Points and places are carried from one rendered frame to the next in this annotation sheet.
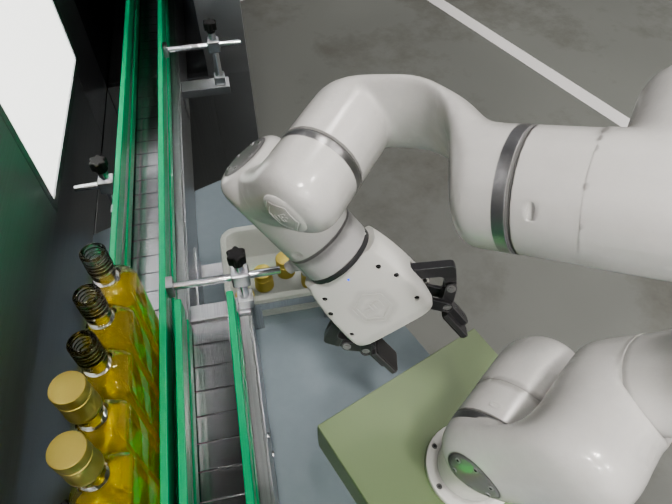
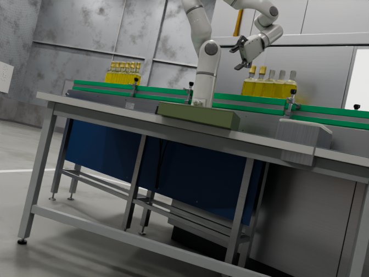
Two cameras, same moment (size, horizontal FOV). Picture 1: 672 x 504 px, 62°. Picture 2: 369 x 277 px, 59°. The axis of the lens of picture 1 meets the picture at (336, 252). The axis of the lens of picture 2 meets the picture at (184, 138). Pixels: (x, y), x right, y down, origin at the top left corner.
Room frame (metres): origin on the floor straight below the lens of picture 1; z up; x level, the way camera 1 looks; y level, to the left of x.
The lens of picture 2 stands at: (1.32, -1.20, 0.65)
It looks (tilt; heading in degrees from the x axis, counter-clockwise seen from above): 1 degrees up; 138
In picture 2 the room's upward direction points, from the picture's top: 12 degrees clockwise
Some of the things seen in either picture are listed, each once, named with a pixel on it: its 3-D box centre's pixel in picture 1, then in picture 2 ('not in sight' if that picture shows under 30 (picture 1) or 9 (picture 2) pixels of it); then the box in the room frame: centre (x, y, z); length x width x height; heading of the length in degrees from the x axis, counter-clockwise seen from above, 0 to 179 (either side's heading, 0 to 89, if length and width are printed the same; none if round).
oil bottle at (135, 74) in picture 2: not in sight; (134, 81); (-0.74, 0.05, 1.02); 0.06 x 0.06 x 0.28; 11
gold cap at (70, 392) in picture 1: (75, 397); (262, 70); (0.22, 0.24, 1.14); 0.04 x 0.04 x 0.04
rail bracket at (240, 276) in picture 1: (225, 281); (292, 103); (0.49, 0.17, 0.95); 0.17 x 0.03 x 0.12; 101
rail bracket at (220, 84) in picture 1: (207, 69); not in sight; (1.12, 0.29, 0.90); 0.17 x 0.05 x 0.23; 101
